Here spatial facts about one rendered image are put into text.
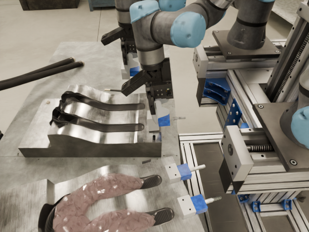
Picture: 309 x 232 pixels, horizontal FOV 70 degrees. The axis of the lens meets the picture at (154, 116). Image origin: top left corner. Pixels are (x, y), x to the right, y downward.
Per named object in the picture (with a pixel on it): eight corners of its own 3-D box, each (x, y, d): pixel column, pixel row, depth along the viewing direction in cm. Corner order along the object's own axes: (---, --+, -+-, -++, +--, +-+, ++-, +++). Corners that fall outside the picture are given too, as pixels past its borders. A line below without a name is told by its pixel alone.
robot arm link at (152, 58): (135, 53, 58) (137, 42, 64) (138, 69, 61) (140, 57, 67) (163, 49, 57) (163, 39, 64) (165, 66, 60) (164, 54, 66)
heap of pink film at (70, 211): (141, 172, 69) (140, 159, 64) (158, 231, 57) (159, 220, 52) (55, 196, 64) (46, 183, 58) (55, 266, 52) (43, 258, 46)
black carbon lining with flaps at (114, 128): (145, 106, 89) (144, 87, 82) (144, 136, 78) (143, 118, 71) (60, 106, 89) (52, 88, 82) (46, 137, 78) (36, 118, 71)
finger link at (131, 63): (139, 76, 91) (137, 54, 86) (124, 76, 91) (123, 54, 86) (139, 73, 94) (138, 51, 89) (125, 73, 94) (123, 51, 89)
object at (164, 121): (185, 118, 79) (184, 107, 76) (186, 128, 75) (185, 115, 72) (149, 122, 80) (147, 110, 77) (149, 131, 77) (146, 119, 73)
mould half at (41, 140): (159, 108, 98) (160, 84, 89) (161, 157, 80) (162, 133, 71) (48, 108, 98) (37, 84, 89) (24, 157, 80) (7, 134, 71)
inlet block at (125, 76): (151, 72, 100) (151, 62, 96) (151, 79, 96) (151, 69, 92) (123, 72, 100) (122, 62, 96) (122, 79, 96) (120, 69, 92)
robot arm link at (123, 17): (114, 12, 75) (117, 3, 80) (116, 25, 78) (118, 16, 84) (136, 12, 75) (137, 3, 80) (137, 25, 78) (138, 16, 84)
